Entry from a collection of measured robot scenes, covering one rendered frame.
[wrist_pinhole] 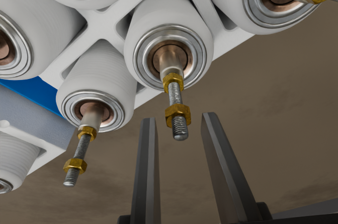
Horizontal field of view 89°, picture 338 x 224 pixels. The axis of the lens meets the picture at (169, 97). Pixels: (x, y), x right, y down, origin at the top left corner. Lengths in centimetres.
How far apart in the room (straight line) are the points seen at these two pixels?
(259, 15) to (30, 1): 21
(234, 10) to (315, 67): 51
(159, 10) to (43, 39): 11
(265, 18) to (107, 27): 18
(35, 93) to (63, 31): 26
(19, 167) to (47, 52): 30
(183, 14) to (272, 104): 57
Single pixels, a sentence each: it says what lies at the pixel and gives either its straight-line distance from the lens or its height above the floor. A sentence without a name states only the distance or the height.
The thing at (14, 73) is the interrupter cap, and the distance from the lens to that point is 23.
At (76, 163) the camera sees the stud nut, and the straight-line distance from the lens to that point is 19.
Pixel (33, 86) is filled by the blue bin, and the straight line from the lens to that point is 48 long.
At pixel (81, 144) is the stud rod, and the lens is 21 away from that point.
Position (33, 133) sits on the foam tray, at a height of 17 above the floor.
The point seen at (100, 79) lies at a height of 24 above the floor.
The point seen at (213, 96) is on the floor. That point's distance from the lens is 57.
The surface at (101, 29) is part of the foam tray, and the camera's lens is 25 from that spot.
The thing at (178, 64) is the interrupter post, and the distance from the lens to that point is 16.
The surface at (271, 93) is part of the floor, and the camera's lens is 65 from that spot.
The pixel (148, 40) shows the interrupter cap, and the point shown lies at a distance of 17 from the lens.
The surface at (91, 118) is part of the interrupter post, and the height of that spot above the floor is 27.
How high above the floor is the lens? 41
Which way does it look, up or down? 49 degrees down
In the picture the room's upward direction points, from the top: 174 degrees clockwise
